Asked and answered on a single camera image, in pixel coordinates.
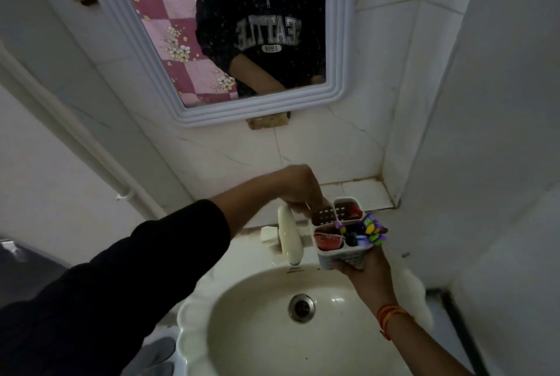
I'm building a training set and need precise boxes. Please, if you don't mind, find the person's left hand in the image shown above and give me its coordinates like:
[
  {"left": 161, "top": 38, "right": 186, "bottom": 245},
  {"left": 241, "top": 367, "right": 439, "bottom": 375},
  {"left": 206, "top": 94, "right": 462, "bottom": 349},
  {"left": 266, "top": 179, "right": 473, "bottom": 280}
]
[{"left": 276, "top": 164, "right": 331, "bottom": 219}]

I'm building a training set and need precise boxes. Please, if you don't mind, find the white framed wall mirror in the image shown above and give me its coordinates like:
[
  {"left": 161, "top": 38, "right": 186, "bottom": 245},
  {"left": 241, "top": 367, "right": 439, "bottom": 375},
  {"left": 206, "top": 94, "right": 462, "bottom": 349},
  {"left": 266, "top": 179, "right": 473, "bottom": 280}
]
[{"left": 70, "top": 0, "right": 360, "bottom": 128}]

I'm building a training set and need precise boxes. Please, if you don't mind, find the grey rounded object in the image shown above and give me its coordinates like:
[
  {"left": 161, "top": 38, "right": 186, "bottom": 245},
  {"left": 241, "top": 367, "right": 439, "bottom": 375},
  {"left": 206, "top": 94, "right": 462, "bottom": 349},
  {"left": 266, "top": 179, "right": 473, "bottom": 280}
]
[{"left": 120, "top": 336, "right": 178, "bottom": 376}]

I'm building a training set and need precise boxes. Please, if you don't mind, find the white plastic toothbrush holder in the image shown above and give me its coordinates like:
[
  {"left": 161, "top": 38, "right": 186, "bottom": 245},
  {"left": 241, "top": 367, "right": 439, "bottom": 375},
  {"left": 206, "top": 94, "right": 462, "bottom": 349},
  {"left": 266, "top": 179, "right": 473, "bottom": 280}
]
[{"left": 309, "top": 197, "right": 386, "bottom": 272}]

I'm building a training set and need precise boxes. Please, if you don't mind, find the dark drain pipe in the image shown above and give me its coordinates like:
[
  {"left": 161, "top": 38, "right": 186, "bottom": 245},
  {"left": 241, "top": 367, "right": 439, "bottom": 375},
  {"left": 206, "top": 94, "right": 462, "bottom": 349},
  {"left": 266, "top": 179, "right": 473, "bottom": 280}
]
[{"left": 426, "top": 288, "right": 490, "bottom": 376}]

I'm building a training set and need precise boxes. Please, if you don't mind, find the metal sink drain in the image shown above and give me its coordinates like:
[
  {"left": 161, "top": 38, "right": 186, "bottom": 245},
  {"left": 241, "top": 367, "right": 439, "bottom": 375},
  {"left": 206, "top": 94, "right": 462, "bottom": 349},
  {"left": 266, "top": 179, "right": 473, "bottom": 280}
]
[{"left": 288, "top": 294, "right": 316, "bottom": 324}]

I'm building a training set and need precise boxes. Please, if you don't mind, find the white faucet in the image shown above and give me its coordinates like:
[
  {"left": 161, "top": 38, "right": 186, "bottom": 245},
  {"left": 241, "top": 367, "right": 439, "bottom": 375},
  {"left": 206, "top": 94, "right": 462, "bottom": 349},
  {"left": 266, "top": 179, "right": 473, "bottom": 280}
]
[{"left": 277, "top": 205, "right": 305, "bottom": 268}]

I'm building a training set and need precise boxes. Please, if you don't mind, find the person's left forearm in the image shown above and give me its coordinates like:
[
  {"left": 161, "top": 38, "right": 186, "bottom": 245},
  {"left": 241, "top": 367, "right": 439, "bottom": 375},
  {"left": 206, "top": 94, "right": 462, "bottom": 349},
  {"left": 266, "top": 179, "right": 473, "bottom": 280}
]
[{"left": 0, "top": 168, "right": 286, "bottom": 376}]

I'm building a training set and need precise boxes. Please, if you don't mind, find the person's right forearm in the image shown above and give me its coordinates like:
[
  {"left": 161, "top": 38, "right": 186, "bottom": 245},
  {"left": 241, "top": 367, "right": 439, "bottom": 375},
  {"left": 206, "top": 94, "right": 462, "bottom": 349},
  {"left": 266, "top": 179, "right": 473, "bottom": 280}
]
[{"left": 378, "top": 304, "right": 477, "bottom": 376}]

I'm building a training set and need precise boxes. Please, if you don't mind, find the cream ceramic sink basin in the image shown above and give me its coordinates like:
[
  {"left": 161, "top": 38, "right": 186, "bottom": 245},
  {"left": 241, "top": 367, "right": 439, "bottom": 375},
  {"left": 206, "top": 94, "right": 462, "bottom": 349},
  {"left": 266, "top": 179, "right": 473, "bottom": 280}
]
[{"left": 176, "top": 231, "right": 435, "bottom": 376}]

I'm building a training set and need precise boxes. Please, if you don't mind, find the red packet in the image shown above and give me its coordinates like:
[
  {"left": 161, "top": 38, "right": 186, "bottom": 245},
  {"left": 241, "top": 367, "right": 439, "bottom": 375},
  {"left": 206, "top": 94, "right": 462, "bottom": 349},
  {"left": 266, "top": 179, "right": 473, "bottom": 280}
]
[{"left": 339, "top": 202, "right": 365, "bottom": 221}]

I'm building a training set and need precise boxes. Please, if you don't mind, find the orange thread bracelet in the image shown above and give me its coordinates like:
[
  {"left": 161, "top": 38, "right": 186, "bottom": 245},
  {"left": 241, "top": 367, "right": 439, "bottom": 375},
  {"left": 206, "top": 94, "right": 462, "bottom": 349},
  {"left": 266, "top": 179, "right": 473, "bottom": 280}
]
[{"left": 377, "top": 303, "right": 414, "bottom": 341}]

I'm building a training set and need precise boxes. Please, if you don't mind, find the red toothpaste tube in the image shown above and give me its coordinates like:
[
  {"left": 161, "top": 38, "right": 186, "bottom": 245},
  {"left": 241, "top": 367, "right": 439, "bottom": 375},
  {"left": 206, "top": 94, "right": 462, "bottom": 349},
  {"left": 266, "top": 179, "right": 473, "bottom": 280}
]
[{"left": 314, "top": 232, "right": 345, "bottom": 252}]

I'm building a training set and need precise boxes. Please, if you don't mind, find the white wall pipe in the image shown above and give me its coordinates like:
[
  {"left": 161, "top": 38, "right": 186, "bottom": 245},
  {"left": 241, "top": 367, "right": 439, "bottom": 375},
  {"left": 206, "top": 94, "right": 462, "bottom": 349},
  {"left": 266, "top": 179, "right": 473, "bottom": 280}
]
[{"left": 0, "top": 41, "right": 166, "bottom": 221}]

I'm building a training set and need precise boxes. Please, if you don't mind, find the person's right hand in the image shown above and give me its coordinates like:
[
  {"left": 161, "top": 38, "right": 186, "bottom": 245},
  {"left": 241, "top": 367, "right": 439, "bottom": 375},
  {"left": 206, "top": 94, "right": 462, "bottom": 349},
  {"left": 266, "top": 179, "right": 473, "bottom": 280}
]
[{"left": 331, "top": 243, "right": 400, "bottom": 312}]

